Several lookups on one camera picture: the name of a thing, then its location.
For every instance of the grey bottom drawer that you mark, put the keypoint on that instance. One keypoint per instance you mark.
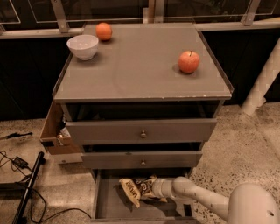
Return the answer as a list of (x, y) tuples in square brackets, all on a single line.
[(112, 206)]

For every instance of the black pole on floor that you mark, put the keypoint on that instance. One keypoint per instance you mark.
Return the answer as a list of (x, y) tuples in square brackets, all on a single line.
[(28, 187)]

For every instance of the cardboard box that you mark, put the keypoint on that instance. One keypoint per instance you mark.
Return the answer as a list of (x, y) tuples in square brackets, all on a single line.
[(51, 137)]

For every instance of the metal window railing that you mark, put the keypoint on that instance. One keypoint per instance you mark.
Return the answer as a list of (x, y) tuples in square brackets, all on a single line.
[(26, 19)]

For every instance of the grey drawer cabinet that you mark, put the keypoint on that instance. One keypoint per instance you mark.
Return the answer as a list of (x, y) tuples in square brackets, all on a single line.
[(136, 76)]

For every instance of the orange fruit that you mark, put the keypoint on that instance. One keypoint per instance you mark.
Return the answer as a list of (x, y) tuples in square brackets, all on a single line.
[(103, 31)]

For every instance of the white bowl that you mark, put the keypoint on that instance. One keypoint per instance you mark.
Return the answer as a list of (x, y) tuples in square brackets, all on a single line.
[(84, 47)]

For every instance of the black tool on floor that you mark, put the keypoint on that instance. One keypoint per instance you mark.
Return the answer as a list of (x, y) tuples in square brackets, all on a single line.
[(12, 135)]

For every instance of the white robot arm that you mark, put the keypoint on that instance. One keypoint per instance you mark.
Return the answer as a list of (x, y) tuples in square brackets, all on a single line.
[(247, 204)]

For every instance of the grey drawer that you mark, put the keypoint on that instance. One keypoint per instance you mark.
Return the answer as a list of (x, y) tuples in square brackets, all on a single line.
[(141, 131), (112, 206), (141, 159)]

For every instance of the black power adapter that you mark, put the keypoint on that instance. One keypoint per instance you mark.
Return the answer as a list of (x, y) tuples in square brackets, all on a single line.
[(18, 161)]

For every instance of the grey middle drawer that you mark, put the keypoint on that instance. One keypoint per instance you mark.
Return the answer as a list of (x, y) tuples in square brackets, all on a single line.
[(141, 159)]

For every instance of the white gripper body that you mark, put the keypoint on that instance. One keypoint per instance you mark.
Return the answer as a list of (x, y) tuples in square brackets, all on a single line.
[(159, 186)]

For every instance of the red apple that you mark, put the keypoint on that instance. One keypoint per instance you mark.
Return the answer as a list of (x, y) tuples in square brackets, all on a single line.
[(188, 62)]

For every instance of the grey top drawer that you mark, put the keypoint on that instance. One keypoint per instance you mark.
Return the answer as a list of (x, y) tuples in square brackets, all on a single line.
[(141, 131)]

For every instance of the brown chip bag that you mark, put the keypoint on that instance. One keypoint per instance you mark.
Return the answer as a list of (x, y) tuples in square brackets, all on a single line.
[(136, 189)]

